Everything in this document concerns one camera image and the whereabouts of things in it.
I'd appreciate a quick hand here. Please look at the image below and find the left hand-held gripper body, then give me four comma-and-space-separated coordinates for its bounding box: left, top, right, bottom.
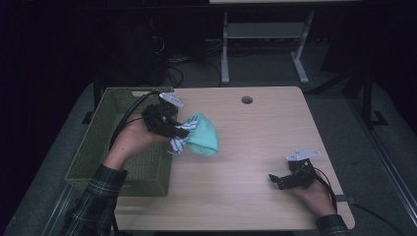
141, 91, 186, 138

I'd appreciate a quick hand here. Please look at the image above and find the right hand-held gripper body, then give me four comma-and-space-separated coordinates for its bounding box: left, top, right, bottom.
285, 147, 322, 191

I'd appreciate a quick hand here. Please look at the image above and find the mint green shirt striped collar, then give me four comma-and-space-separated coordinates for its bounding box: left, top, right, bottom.
166, 111, 220, 157

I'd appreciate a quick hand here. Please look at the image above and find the green woven basket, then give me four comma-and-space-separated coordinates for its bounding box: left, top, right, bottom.
64, 86, 175, 198

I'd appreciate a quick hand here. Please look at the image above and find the person's right hand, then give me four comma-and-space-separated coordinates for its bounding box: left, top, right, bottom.
288, 178, 337, 217

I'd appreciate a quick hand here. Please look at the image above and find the person's left hand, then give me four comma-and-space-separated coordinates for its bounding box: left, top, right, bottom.
102, 122, 172, 172

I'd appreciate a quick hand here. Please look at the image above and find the black metal stand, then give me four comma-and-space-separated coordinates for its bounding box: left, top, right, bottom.
358, 67, 389, 130

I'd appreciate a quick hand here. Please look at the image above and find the white metal stand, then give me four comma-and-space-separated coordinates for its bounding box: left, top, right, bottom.
219, 9, 316, 86

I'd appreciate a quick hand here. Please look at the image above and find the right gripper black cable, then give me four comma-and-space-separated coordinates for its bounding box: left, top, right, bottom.
311, 166, 339, 214

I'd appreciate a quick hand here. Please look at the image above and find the bundle of floor cables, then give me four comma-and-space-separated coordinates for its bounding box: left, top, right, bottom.
161, 53, 224, 89

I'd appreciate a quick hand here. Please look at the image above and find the aluminium floor rail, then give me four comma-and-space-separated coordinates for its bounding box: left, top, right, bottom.
41, 183, 82, 236
346, 96, 417, 228

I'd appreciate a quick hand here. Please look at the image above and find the thin black floor cable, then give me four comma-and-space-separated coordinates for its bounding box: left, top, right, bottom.
352, 202, 408, 236

